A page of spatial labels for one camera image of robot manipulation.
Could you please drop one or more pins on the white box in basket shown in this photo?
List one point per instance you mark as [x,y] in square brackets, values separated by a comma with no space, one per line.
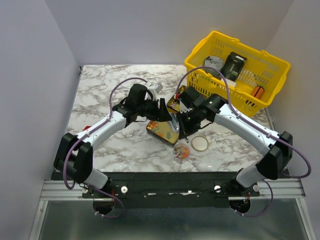
[229,82]

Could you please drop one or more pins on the hinged candy tin box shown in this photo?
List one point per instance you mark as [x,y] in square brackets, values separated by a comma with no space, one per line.
[161,130]

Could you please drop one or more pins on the silver metal scoop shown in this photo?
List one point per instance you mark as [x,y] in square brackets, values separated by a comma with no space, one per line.
[174,123]

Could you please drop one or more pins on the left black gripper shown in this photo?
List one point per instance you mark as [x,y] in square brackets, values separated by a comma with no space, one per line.
[162,114]

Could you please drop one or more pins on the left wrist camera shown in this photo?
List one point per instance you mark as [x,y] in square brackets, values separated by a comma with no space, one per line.
[154,88]

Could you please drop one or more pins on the grey tape roll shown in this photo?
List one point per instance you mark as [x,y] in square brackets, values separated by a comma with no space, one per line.
[213,62]

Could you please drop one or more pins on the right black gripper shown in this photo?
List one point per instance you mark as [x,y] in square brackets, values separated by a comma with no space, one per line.
[185,130]

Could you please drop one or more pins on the aluminium frame rail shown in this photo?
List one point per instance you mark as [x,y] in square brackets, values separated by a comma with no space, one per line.
[55,190]

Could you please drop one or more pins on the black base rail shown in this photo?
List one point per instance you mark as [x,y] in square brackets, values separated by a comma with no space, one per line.
[125,190]

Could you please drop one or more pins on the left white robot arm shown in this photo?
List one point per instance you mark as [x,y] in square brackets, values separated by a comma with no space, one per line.
[75,155]

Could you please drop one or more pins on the clear glass jar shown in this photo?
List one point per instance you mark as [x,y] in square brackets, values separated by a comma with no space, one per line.
[181,153]

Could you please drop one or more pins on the gold jar lid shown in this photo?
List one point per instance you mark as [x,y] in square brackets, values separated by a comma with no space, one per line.
[200,143]

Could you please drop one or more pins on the black product box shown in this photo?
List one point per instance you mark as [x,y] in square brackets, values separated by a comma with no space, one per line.
[233,66]

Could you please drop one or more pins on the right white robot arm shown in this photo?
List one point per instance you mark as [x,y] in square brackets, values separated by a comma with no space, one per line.
[273,146]

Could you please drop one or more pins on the orange cylinder bottle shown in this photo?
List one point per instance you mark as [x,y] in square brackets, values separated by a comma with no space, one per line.
[258,92]

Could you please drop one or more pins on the yellow plastic basket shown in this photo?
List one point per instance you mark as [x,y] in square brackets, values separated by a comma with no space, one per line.
[261,68]

